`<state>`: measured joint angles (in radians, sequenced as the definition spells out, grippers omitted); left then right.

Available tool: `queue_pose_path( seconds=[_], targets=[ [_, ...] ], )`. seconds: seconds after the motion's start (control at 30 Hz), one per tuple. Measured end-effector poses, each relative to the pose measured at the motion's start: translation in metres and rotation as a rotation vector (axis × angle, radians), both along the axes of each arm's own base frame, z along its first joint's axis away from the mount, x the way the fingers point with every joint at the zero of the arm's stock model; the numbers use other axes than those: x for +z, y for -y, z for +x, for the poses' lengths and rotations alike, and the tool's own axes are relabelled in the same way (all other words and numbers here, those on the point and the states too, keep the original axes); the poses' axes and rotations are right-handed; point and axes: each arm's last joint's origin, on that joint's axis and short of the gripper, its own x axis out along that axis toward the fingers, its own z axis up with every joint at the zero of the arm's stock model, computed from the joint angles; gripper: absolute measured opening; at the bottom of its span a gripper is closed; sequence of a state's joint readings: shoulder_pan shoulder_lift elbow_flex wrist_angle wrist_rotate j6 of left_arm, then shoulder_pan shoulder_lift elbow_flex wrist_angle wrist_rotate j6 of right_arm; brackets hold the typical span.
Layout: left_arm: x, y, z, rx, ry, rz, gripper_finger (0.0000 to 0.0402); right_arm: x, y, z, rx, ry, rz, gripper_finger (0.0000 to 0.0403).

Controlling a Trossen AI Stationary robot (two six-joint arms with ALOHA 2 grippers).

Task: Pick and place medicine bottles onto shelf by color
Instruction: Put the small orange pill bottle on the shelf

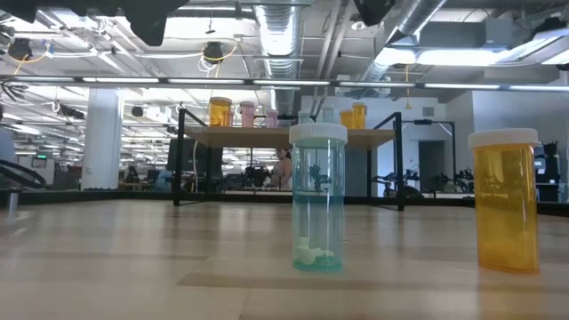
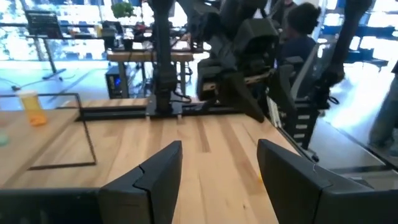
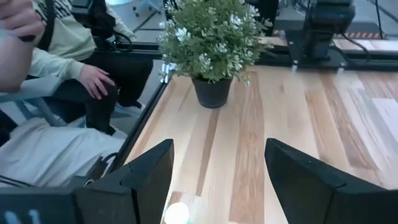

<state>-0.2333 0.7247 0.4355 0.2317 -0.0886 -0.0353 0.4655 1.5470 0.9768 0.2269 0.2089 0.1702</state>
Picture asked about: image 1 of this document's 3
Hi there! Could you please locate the large orange medicine bottle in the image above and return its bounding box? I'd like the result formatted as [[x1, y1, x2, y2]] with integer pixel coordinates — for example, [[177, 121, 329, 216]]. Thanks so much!
[[208, 96, 234, 128]]

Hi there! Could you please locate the large pink medicine bottle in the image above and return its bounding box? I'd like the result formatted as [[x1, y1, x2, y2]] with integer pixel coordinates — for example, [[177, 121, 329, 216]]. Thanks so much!
[[239, 100, 256, 128]]

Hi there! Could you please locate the LED light bar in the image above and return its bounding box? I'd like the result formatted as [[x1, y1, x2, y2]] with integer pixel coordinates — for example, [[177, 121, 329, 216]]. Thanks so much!
[[0, 75, 569, 92]]

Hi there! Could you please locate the white round pillar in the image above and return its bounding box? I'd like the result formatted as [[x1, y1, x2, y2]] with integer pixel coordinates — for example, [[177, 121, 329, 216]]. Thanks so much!
[[81, 87, 124, 191]]

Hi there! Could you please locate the black flat monitor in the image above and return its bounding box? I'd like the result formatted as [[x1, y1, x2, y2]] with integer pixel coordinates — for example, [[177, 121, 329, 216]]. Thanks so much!
[[166, 138, 223, 192]]

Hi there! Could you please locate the person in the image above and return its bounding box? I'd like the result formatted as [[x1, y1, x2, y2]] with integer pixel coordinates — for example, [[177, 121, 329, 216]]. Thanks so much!
[[266, 148, 294, 191]]

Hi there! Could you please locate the black equipment rack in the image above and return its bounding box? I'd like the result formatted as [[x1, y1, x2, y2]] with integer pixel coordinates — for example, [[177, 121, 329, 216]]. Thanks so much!
[[533, 141, 562, 204]]

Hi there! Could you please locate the ceiling cable reel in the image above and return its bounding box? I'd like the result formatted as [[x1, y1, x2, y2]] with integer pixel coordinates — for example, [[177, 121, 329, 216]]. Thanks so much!
[[202, 40, 226, 65], [7, 37, 33, 61]]

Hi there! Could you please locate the silver ventilation duct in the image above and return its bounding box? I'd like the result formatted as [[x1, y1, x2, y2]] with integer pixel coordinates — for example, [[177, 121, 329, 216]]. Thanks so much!
[[252, 0, 308, 116]]

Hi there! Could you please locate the wooden shelf with metal frame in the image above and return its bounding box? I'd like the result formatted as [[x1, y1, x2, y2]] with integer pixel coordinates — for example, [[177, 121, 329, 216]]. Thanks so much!
[[172, 108, 405, 212]]

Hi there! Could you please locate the black aluminium table frame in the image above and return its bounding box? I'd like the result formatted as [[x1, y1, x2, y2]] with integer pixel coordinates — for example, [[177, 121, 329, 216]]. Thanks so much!
[[0, 188, 569, 219]]

